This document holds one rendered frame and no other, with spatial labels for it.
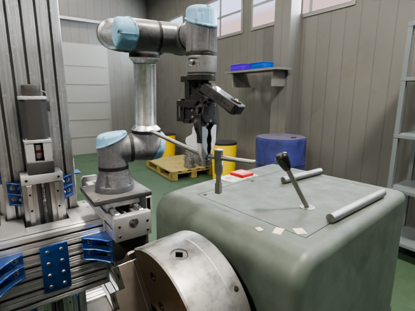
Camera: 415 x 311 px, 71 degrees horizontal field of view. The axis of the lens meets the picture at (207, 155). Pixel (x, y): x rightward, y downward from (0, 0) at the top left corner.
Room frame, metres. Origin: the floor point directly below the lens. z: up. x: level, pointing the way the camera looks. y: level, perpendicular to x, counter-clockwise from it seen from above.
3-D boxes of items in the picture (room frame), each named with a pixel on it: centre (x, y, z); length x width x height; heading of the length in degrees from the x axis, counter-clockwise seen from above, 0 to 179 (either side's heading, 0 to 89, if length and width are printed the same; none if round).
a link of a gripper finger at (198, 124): (0.71, 0.02, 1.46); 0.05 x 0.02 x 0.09; 146
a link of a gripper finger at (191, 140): (0.73, 0.03, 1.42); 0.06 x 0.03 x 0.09; 56
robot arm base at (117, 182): (1.13, 0.38, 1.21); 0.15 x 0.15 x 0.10
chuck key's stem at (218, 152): (0.71, -0.03, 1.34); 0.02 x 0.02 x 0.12
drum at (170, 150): (7.22, 0.98, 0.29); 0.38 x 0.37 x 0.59; 126
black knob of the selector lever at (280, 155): (0.67, -0.18, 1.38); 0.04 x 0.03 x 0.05; 131
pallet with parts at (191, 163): (5.90, 0.60, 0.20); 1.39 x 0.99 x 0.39; 35
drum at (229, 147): (5.08, -0.29, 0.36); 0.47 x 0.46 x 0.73; 35
